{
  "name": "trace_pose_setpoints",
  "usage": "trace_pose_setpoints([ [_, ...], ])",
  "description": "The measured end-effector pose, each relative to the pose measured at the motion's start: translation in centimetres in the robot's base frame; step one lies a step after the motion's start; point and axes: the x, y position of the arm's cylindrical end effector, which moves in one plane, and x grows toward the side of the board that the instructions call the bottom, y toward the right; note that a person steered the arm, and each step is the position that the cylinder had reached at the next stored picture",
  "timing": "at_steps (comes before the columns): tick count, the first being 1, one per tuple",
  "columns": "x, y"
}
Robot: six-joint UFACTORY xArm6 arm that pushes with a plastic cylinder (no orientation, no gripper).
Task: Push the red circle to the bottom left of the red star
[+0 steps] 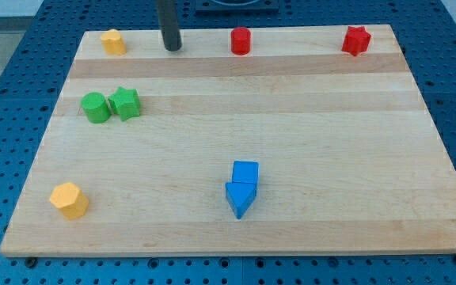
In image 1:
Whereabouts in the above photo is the red star block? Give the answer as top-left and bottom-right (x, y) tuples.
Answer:
(341, 26), (371, 56)

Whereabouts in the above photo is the blue triangle block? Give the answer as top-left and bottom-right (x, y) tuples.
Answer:
(225, 182), (257, 219)

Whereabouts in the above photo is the yellow hexagon block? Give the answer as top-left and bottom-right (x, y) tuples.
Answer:
(49, 182), (89, 220)

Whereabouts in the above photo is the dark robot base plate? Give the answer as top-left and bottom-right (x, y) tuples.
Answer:
(194, 0), (280, 13)

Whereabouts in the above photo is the green cylinder block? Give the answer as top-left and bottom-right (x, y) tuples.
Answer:
(81, 92), (112, 124)

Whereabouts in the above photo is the green star block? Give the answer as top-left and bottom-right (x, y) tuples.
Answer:
(108, 87), (141, 121)

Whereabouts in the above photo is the blue cube block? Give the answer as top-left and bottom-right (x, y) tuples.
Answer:
(232, 161), (259, 184)

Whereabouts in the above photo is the yellow heart block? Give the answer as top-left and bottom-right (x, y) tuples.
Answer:
(100, 29), (127, 55)

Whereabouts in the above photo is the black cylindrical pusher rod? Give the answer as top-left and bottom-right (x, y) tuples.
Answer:
(155, 0), (182, 51)

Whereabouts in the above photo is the wooden board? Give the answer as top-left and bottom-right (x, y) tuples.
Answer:
(0, 25), (456, 257)

